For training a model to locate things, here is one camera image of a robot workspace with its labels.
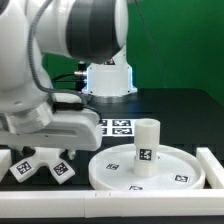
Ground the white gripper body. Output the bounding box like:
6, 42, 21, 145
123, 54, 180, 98
0, 109, 102, 151

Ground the white cross table base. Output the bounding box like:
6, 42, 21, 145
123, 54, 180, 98
10, 147, 75, 184

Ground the white round table top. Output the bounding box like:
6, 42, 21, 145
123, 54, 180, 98
88, 144, 205, 191

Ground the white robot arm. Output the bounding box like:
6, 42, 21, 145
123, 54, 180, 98
0, 0, 128, 151

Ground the white marker sheet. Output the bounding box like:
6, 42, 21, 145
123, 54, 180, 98
101, 119, 135, 137

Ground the white frame left rail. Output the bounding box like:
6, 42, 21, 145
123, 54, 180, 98
0, 149, 12, 182

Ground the white frame rail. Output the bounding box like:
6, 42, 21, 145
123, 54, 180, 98
196, 147, 224, 189
0, 189, 224, 218
0, 149, 12, 182

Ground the black cable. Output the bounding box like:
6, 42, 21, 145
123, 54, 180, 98
51, 72, 88, 84

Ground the white frame front rail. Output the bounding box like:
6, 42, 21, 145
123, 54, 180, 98
0, 189, 224, 218

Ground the white frame right rail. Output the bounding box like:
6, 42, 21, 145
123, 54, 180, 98
196, 147, 224, 189

